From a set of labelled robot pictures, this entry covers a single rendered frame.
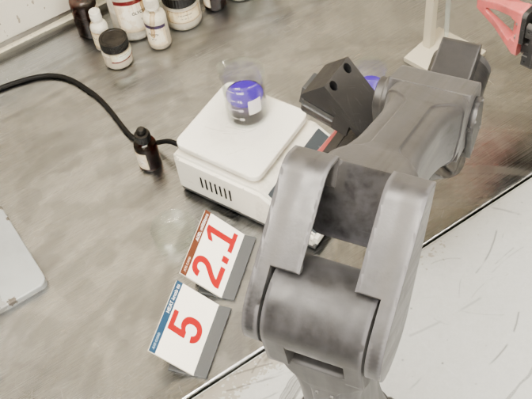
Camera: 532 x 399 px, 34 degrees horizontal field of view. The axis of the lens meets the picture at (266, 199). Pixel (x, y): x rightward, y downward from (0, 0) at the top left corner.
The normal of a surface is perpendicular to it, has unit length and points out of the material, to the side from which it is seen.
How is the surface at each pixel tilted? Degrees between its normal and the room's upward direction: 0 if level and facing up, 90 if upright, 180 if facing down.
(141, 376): 0
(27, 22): 90
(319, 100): 90
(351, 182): 62
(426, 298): 0
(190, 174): 90
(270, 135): 0
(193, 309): 40
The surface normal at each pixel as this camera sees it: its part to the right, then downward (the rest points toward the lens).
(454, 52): -0.16, -0.44
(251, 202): -0.53, 0.70
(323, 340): -0.38, 0.34
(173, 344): 0.55, -0.35
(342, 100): 0.57, -0.10
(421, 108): 0.11, -0.89
